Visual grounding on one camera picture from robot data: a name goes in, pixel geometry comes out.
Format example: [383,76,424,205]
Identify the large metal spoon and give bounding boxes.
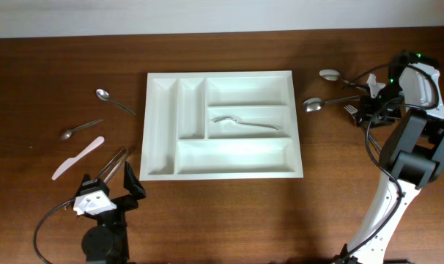
[303,95,360,112]
[319,69,367,91]

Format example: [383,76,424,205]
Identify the metal tongs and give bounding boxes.
[97,147,131,183]

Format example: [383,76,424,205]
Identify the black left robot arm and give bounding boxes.
[73,168,146,263]

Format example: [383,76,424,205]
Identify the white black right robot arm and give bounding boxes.
[138,51,444,263]

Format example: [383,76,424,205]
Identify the white plastic cutlery tray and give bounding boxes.
[140,71,303,181]

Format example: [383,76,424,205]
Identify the pink plastic knife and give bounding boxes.
[51,136,105,180]

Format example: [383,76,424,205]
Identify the small teaspoon far left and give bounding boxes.
[59,119,103,141]

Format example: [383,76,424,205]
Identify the dark-handled metal fork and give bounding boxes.
[344,105,382,154]

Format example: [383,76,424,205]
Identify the small teaspoon near tray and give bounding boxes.
[95,89,136,115]

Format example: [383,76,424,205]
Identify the black left camera cable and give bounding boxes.
[32,199,76,264]

